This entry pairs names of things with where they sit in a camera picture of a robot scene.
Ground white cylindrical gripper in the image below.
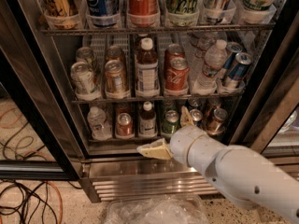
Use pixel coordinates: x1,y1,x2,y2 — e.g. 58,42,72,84
136,106,207,166

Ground clear water bottle bottom shelf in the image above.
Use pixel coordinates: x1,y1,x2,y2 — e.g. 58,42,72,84
87,106,112,141

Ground clear water bottle shelf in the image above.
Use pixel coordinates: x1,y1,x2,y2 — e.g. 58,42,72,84
87,106,112,141
198,39,227,88

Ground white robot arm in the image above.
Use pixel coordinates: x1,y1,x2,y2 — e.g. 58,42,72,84
137,108,299,224

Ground green soda can bottom shelf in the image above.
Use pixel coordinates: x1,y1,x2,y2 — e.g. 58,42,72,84
162,110,179,135

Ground brown tea bottle bottom shelf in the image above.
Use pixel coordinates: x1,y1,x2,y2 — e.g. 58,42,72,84
139,101,156,137

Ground brown tea bottle shelf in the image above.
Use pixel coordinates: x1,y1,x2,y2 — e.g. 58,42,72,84
139,101,156,137
136,37,158,92

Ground blue soda can bottom shelf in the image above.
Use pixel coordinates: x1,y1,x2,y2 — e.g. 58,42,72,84
190,109,203,127

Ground gold soda can bottom shelf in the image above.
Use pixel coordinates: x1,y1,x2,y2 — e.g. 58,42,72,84
205,108,228,135

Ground red soda can bottom shelf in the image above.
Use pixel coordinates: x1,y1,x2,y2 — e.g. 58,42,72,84
116,113,134,138

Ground brown tea bottle middle shelf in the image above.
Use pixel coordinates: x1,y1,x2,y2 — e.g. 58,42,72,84
136,37,158,92

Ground stainless fridge bottom grille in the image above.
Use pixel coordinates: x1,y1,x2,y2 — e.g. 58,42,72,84
79,156,218,203

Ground orange can middle shelf front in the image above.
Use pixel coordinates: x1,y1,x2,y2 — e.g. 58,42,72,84
105,60,127,93

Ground orange can shelf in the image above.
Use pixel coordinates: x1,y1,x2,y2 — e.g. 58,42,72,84
106,46,125,63
105,60,127,93

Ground clear water bottle middle shelf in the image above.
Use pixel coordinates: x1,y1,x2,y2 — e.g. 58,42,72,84
198,39,227,88

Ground right glass fridge door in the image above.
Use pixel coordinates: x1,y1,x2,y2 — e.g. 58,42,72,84
222,13,299,173

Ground glass fridge door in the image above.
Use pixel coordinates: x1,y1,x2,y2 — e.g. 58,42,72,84
222,13,299,173
0,0,83,180

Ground orange can middle shelf rear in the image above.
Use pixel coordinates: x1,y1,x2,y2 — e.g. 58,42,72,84
106,46,125,63

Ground silver can middle shelf front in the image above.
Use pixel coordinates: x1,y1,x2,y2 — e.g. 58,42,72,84
71,62,97,95

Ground silver can shelf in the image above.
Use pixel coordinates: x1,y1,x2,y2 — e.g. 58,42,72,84
76,47,95,67
71,62,97,95

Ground silver can middle shelf rear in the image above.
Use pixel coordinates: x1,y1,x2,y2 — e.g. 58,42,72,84
76,47,95,67

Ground left glass fridge door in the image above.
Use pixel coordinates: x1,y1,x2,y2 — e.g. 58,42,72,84
0,0,83,180

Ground red coca-cola can top shelf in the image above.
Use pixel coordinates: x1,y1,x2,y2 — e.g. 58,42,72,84
127,0,159,17

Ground blue pepsi can top shelf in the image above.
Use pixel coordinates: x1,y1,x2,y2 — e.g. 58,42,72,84
83,0,120,19

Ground red coca-cola can front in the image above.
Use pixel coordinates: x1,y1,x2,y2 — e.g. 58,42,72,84
165,57,189,91

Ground clear plastic bag on floor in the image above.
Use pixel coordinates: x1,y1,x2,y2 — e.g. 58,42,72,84
103,194,209,224

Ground red coca-cola can rear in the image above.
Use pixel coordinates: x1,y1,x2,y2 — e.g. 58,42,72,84
164,44,185,63

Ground blue energy can front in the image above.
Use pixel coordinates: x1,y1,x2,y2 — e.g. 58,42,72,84
224,52,253,89

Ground blue energy can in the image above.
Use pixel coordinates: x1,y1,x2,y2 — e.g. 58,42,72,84
224,52,253,89
217,41,243,79

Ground blue energy can rear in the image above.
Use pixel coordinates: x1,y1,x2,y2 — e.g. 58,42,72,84
217,41,243,79

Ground middle wire shelf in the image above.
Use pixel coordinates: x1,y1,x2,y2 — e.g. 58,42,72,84
72,92,243,105

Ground wire shelf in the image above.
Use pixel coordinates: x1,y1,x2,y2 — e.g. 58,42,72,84
41,22,276,36
88,132,226,144
72,92,243,105

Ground bottom wire shelf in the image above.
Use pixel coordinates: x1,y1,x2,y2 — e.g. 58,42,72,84
88,132,226,144

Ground top wire shelf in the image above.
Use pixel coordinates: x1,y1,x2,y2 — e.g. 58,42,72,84
41,22,276,36

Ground orange cable on floor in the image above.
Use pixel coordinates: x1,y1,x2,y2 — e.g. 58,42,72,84
0,107,64,224

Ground black cables on floor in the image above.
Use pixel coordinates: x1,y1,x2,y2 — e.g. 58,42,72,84
0,121,82,224

